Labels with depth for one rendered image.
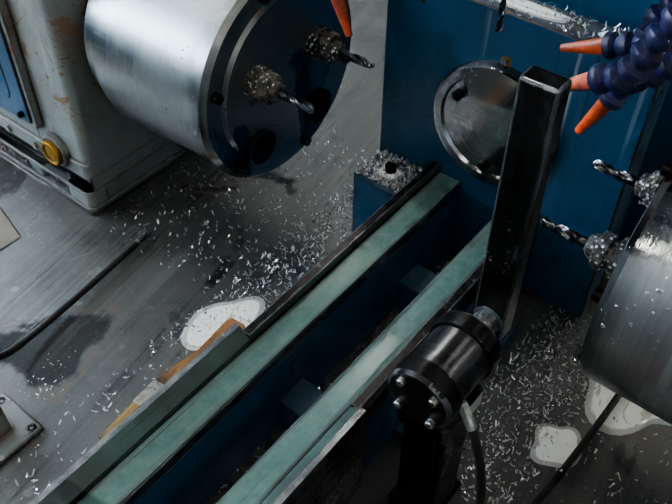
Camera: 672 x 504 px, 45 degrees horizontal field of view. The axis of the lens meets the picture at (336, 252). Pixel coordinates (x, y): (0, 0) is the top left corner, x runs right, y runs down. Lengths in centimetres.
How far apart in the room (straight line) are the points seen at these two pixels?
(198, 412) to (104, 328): 27
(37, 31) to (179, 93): 22
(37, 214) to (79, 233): 7
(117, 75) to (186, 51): 11
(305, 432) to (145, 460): 14
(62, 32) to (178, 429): 47
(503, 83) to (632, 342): 32
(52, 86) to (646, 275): 71
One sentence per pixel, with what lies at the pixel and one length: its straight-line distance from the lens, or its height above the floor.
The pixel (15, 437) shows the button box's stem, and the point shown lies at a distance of 93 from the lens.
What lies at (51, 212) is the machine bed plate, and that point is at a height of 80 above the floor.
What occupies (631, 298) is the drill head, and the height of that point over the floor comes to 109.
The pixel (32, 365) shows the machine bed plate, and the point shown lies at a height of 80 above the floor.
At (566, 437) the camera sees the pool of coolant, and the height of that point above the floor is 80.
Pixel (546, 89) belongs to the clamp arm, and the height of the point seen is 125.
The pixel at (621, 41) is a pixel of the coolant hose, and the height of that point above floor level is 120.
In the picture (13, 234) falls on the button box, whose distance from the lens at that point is 76.
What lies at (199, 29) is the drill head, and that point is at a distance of 84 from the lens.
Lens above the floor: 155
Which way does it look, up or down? 46 degrees down
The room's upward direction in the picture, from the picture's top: straight up
